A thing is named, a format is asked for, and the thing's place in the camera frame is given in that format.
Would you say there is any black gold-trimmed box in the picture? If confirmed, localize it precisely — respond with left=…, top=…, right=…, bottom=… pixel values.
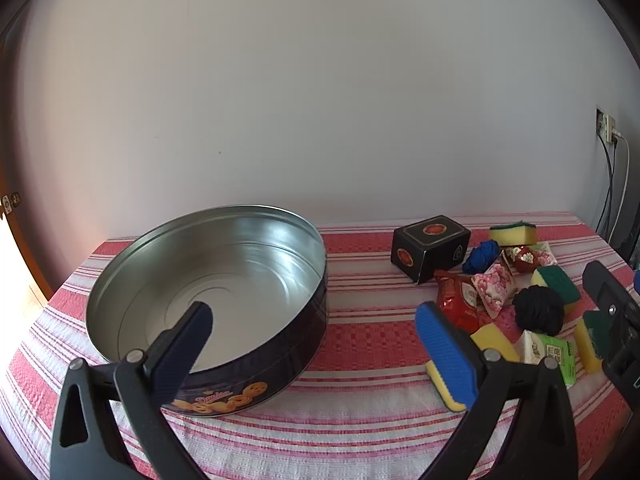
left=391, top=215, right=472, bottom=285

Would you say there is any white cable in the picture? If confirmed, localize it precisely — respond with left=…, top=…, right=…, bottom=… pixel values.
left=611, top=131, right=632, bottom=243

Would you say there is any round metal cookie tin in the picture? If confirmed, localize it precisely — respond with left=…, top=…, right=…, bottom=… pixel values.
left=85, top=204, right=328, bottom=417

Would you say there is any brown wooden door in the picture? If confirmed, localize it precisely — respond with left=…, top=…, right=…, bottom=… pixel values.
left=0, top=10, right=54, bottom=307

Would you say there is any red snack packet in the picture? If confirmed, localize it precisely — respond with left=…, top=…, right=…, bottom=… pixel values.
left=433, top=269, right=482, bottom=335

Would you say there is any red striped tablecloth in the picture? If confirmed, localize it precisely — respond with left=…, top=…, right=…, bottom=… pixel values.
left=0, top=210, right=640, bottom=480

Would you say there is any white green snack packet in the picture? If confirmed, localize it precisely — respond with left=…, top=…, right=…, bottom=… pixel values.
left=514, top=330, right=577, bottom=387

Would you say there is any dark red floral packet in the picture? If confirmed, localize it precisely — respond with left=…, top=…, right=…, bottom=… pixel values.
left=502, top=241, right=559, bottom=276

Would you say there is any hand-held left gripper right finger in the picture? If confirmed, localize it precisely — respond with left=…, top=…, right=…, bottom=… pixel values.
left=415, top=301, right=578, bottom=480

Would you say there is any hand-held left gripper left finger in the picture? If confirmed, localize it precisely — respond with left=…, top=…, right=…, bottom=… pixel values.
left=49, top=301, right=213, bottom=480

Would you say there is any white wall socket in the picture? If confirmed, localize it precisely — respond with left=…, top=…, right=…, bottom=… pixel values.
left=595, top=107, right=619, bottom=144

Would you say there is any black yarn ball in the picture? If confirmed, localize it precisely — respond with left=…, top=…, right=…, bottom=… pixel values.
left=512, top=285, right=566, bottom=337

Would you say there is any black cable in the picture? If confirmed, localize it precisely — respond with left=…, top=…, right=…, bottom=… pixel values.
left=596, top=132, right=619, bottom=240

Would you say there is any pink floral snack packet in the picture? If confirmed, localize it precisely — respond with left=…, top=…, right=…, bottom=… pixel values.
left=470, top=261, right=516, bottom=320

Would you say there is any blue yarn ball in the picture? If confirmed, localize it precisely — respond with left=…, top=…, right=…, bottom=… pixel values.
left=462, top=240, right=502, bottom=275

